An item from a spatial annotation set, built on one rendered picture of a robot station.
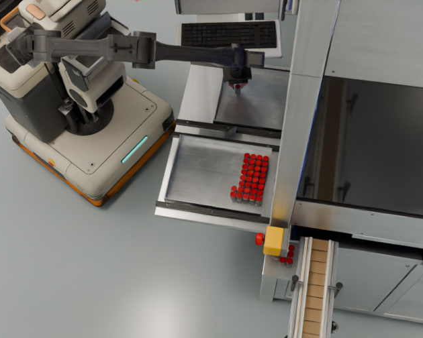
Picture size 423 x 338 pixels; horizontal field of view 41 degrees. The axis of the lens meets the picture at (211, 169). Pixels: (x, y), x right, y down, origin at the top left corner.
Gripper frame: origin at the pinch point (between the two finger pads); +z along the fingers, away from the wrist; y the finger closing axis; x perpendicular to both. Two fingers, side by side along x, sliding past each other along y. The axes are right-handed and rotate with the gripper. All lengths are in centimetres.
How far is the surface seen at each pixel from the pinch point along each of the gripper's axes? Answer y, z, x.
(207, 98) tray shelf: -12.0, 4.1, -1.5
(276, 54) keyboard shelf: 18.1, 12.6, 22.4
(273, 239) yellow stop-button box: 5, -11, -66
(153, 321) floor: -48, 91, -66
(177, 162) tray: -24.8, 3.4, -28.2
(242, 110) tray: 0.7, 4.1, -8.5
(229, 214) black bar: -8, 2, -51
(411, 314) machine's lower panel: 66, 74, -76
